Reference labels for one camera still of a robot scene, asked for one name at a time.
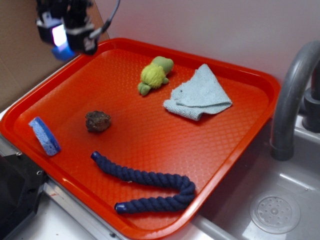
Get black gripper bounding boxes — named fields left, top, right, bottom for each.
left=36, top=0, right=98, bottom=55

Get blue rectangular block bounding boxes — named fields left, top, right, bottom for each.
left=51, top=24, right=75, bottom=61

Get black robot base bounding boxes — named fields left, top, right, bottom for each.
left=0, top=153, right=47, bottom=240

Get brown cardboard panel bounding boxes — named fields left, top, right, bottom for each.
left=0, top=0, right=110, bottom=114

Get brown rock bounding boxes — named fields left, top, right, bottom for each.
left=85, top=110, right=112, bottom=133

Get green plush turtle toy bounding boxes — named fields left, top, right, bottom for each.
left=137, top=56, right=174, bottom=96

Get blue sponge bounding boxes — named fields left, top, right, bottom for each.
left=28, top=116, right=61, bottom=156

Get red plastic tray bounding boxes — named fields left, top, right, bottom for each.
left=0, top=38, right=280, bottom=240

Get light blue folded cloth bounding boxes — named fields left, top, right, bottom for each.
left=163, top=64, right=233, bottom=121

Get grey sink faucet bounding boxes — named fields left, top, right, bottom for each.
left=270, top=40, right=320, bottom=161

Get grey toy sink basin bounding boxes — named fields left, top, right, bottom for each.
left=192, top=113, right=320, bottom=240

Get round sink drain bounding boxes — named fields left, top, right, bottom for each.
left=249, top=191, right=301, bottom=235

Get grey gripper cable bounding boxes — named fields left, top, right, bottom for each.
left=89, top=0, right=121, bottom=39

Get navy blue twisted rope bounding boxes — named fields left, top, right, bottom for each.
left=90, top=150, right=197, bottom=215

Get grey faucet handle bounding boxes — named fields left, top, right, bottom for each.
left=302, top=62, right=320, bottom=133

